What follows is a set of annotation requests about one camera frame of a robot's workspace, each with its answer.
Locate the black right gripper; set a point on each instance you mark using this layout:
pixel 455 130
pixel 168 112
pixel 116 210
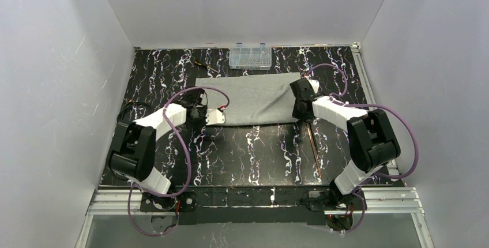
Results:
pixel 297 106

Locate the grey cloth napkin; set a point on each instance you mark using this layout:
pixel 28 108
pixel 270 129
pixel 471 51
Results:
pixel 262 99

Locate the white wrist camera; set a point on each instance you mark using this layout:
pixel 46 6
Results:
pixel 214 117
pixel 314 84

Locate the clear plastic compartment box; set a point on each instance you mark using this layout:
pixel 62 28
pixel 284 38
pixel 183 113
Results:
pixel 250 58

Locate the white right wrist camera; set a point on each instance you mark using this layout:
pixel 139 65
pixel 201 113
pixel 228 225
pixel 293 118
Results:
pixel 314 84

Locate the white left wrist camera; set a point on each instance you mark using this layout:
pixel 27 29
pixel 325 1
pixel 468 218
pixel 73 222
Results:
pixel 214 117

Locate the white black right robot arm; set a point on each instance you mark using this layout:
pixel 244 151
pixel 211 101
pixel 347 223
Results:
pixel 372 142

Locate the black copper spoon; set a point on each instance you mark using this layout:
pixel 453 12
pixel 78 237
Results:
pixel 314 148

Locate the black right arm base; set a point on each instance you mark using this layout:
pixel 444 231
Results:
pixel 330 198

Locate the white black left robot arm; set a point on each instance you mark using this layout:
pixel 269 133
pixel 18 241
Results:
pixel 133 146

